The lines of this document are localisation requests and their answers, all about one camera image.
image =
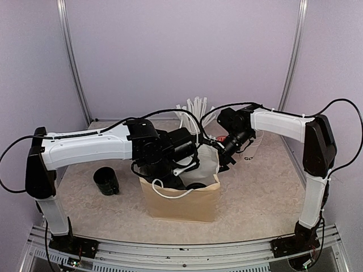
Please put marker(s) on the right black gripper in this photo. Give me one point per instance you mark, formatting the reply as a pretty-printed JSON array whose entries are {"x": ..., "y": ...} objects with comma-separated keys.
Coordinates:
[{"x": 224, "y": 158}]

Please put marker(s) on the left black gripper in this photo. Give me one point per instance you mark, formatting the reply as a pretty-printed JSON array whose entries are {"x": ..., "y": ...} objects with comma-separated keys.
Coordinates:
[{"x": 177, "y": 184}]

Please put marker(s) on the brown paper bag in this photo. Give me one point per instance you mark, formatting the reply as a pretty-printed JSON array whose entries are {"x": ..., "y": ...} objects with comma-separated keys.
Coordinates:
[{"x": 195, "y": 201}]

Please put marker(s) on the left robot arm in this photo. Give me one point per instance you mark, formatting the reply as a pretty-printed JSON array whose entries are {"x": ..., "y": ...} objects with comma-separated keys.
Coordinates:
[{"x": 159, "y": 155}]

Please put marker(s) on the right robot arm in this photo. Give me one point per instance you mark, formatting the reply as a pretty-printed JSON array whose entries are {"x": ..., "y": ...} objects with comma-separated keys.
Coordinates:
[{"x": 319, "y": 153}]

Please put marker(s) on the red patterned bowl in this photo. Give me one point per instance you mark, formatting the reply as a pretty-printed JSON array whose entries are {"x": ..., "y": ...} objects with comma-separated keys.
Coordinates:
[{"x": 221, "y": 139}]

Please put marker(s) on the stack of white paper cups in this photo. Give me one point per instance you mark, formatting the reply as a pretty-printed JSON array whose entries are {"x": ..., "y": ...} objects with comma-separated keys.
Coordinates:
[{"x": 249, "y": 148}]

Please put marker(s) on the bundle of wrapped white straws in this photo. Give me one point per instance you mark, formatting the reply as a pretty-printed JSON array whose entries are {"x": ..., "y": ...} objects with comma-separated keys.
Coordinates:
[{"x": 198, "y": 107}]

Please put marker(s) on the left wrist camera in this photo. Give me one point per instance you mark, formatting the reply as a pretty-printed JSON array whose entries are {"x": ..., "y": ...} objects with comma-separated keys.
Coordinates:
[{"x": 186, "y": 168}]

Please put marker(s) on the aluminium front rail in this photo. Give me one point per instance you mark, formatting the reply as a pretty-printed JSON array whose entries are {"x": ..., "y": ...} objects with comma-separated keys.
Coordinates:
[{"x": 116, "y": 254}]

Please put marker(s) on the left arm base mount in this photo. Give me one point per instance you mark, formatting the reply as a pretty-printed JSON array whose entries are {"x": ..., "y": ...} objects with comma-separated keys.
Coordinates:
[{"x": 78, "y": 246}]

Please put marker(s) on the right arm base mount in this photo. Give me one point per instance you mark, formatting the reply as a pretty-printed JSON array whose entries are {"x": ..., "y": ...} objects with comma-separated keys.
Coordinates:
[{"x": 290, "y": 245}]

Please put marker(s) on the right aluminium post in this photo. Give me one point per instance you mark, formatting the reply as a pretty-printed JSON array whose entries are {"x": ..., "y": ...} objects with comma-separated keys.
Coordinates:
[{"x": 298, "y": 35}]

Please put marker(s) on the aluminium post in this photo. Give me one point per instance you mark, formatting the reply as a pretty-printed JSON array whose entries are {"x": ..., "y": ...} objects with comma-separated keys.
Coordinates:
[
  {"x": 298, "y": 35},
  {"x": 62, "y": 13}
]

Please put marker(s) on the left aluminium post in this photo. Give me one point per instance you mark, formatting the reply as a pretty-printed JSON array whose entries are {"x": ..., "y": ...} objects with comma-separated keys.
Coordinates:
[{"x": 62, "y": 13}]

